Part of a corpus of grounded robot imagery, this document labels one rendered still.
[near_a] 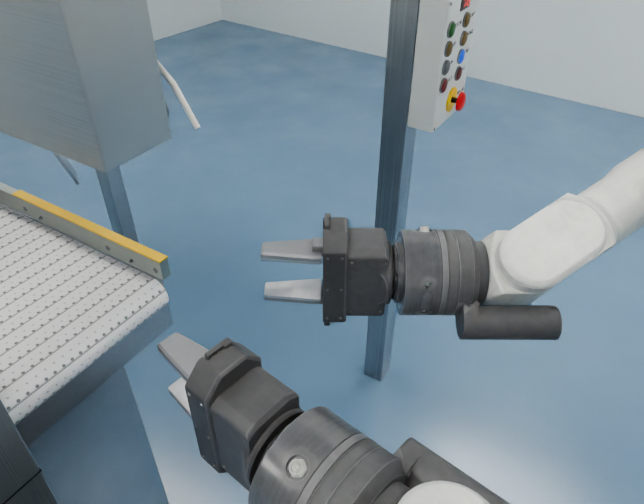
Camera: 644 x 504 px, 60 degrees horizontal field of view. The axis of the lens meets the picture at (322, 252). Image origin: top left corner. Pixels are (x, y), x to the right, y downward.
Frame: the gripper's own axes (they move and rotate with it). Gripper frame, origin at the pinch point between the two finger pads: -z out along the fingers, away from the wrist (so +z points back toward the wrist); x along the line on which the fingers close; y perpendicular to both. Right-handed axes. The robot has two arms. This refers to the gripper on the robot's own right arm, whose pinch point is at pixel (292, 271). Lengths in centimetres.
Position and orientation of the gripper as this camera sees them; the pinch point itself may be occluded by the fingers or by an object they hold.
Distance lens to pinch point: 57.0
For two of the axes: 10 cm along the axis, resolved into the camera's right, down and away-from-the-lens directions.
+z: 10.0, 0.0, -0.1
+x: 0.0, 7.9, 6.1
